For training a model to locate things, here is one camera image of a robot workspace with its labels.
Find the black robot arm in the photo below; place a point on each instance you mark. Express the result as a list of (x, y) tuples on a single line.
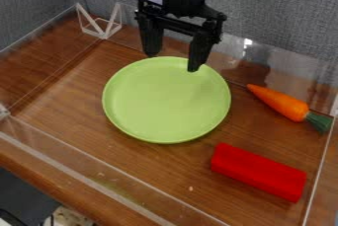
[(188, 17)]

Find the orange toy carrot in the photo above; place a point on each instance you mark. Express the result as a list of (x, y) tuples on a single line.
[(290, 107)]

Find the clear acrylic corner bracket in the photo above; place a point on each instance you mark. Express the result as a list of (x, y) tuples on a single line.
[(99, 27)]

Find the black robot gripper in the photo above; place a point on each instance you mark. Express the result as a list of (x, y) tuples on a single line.
[(188, 17)]

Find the clear acrylic enclosure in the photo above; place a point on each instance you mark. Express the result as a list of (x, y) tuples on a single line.
[(144, 145)]

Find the light green round plate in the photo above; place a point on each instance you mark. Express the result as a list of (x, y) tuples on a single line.
[(162, 104)]

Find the red rectangular block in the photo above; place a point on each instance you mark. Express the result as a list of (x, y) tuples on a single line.
[(258, 171)]

